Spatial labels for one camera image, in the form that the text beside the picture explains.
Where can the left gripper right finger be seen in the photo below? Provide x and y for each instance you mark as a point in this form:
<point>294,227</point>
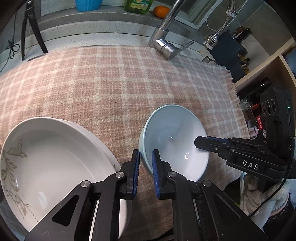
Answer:
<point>159,175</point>

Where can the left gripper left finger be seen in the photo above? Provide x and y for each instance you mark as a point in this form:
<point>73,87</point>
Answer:
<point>132,175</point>

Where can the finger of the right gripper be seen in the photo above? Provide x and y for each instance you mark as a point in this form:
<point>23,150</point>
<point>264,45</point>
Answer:
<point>220,146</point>
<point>232,141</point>

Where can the light blue ceramic bowl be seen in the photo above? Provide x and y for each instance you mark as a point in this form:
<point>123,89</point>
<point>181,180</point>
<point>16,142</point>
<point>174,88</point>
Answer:
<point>172,129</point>

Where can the white plate brown leaf pattern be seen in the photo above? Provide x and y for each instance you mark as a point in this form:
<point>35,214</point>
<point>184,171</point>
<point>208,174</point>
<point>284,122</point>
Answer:
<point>59,184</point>

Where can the right gloved hand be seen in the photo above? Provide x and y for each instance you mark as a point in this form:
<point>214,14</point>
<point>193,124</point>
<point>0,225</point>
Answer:
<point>252,200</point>

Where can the wooden shelf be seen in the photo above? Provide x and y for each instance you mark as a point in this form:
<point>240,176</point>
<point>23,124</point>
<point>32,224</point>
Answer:
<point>275,65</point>

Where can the plaid beige cloth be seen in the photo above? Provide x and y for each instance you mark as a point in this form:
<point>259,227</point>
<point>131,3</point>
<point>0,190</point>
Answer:
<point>112,91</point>

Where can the orange fruit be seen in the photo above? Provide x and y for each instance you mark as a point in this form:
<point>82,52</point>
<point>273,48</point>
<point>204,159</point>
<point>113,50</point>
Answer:
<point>160,11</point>

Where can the green dish soap bottle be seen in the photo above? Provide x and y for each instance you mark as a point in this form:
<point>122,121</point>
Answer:
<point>138,6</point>

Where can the blue ribbed plastic bowl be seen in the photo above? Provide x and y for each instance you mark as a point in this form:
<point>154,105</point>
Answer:
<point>87,5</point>

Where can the chrome spray hose head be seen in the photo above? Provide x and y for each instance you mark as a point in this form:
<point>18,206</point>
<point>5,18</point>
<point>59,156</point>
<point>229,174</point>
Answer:
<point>211,40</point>

